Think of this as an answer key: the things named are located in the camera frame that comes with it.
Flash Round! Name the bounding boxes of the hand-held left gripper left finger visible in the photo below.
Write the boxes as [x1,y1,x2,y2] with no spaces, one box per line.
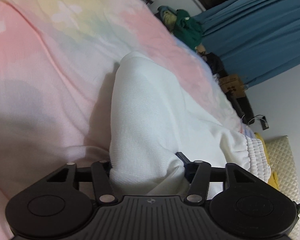
[45,160,118,203]

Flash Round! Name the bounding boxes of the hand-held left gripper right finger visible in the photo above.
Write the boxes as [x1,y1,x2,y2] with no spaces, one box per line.
[175,152,259,203]

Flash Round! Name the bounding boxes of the white pants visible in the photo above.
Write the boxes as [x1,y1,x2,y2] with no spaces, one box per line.
[109,52,272,198]

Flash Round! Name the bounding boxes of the dark clothes pile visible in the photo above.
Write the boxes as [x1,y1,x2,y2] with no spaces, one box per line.
[206,52,228,76]

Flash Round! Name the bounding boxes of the yellow pillow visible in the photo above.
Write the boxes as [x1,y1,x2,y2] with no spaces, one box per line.
[254,132,281,188]

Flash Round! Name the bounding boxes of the black sofa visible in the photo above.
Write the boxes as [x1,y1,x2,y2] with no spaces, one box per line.
[224,72,255,126]

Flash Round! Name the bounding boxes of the cream quilted headboard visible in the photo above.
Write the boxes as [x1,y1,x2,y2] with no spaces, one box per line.
[266,135,300,240]

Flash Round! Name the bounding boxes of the brown cardboard box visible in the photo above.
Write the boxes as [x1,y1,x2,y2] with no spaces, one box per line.
[218,74,248,100]

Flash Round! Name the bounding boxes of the pastel bed blanket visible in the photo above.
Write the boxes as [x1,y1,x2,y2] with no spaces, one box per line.
[0,0,256,240]

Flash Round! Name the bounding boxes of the green garment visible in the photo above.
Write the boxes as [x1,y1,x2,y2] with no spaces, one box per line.
[173,9,205,51]

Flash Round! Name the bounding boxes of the blue curtain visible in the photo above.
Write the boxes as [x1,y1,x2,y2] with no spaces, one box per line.
[193,0,300,88]

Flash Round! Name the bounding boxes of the yellowish cloth pile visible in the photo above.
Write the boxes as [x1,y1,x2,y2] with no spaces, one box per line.
[157,5,178,28]

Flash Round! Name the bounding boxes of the white charging cable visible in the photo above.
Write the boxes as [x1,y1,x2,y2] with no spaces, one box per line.
[242,114,264,126]

